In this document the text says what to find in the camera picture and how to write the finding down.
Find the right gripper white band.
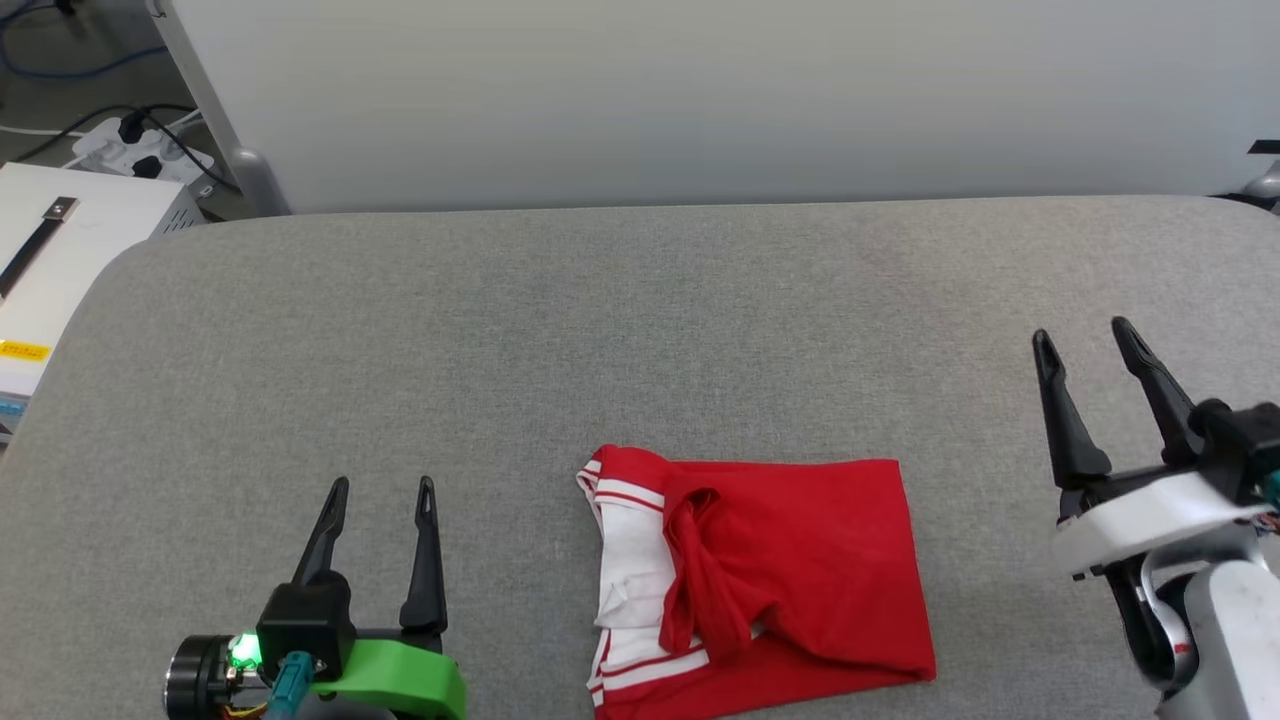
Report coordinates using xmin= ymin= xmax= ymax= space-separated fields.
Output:
xmin=1032 ymin=317 xmax=1271 ymax=581

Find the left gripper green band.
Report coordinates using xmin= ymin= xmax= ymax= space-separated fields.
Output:
xmin=290 ymin=477 xmax=468 ymax=720

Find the red and white garment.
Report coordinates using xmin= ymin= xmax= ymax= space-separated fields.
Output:
xmin=575 ymin=445 xmax=939 ymax=720

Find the grey partition foot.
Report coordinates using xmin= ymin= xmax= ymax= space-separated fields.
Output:
xmin=232 ymin=148 xmax=293 ymax=217

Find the white box appliance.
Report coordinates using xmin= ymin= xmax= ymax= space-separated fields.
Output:
xmin=0 ymin=162 xmax=206 ymax=431

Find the white power strip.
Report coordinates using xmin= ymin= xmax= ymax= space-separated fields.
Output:
xmin=70 ymin=115 xmax=216 ymax=186

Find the white partition panel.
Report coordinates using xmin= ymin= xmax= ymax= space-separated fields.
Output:
xmin=150 ymin=0 xmax=1280 ymax=216

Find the teal left camera connector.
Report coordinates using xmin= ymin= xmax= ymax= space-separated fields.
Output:
xmin=265 ymin=652 xmax=316 ymax=720

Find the black strap with metal buckle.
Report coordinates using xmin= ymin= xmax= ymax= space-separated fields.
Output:
xmin=0 ymin=197 xmax=81 ymax=301

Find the black power cable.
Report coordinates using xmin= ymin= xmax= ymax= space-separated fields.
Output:
xmin=10 ymin=103 xmax=241 ymax=196

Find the blue cable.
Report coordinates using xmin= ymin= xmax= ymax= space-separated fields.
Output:
xmin=0 ymin=0 xmax=166 ymax=81

